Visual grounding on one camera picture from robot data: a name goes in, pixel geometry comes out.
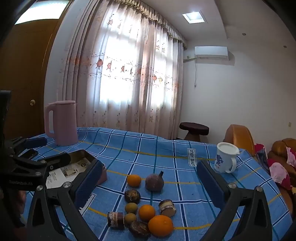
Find white air conditioner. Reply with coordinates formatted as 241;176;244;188
194;46;229;61

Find dark blue bag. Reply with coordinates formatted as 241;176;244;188
255;148;270;171

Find dark round stool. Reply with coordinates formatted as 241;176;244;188
179;122;210;141

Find large orange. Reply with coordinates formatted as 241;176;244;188
148;215;174;237

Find pink electric kettle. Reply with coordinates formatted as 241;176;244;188
44;100;79;146

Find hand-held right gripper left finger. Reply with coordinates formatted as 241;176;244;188
26;160;104;241

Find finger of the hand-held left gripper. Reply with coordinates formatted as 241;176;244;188
13;152;71;174
6;137;48;160

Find dark brown wrinkled fruit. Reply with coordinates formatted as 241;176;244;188
128;221;151;239
124;189;141;204

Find blue checked tablecloth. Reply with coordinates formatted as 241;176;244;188
23;127;293;241

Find pink floral cloth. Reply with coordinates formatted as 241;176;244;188
286;147;296;166
268;160;293;190

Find dark purple round fruit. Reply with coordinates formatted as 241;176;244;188
145;170;165;192

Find white mug with blue print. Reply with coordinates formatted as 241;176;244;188
214;142;240;174

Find pink floral curtain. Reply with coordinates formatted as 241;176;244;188
59;0;187;141

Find wooden door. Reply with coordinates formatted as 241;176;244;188
0;19;63;139

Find rectangular metal tin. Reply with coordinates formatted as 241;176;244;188
45;149;108;190

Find small orange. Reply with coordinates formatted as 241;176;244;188
126;174;142;188

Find small brown-green round fruit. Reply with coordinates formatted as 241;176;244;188
124;213;137;225
125;202;139;214

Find brown leather sofa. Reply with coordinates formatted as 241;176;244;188
268;138;296;186

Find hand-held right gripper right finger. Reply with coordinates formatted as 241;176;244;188
196;160;271;241

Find square ceiling light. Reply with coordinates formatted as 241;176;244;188
182;11;205;24

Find medium orange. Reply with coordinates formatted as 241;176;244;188
138;204;156;223

